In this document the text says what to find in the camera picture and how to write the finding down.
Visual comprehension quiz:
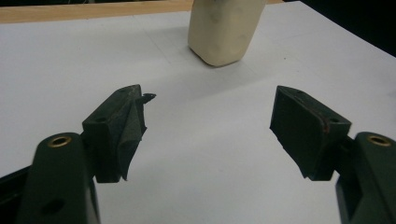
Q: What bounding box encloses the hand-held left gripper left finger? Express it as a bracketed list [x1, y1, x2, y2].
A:
[81, 83, 157, 184]

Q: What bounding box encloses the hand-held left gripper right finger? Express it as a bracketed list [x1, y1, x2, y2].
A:
[269, 85, 353, 182]

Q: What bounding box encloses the cream square cup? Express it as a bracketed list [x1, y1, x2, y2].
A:
[187, 0, 268, 68]

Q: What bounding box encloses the white table sheet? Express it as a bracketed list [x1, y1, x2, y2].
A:
[0, 0, 396, 224]

